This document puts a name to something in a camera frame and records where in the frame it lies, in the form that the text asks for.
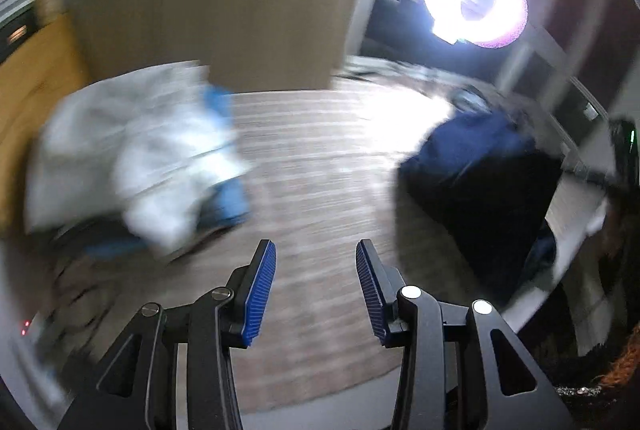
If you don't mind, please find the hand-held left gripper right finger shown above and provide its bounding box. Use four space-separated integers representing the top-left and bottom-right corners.
355 239 576 430

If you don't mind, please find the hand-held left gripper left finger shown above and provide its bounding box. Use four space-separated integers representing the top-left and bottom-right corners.
57 239 277 430

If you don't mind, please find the navy blue garment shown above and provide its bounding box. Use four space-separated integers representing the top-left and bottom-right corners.
397 109 565 311

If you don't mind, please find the light blue cloth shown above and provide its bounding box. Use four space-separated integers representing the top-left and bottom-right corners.
82 85 251 261

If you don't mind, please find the beige woven mat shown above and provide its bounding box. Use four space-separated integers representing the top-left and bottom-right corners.
47 75 608 411

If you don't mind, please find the white cloth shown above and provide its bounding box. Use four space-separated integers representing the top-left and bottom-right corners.
25 62 251 261

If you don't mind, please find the person's orange hair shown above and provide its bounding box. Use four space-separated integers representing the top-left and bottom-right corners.
595 340 640 391

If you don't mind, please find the brown board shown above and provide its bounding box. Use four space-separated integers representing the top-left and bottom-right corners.
72 0 368 93

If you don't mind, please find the white window frame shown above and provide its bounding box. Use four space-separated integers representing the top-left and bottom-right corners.
350 0 601 161

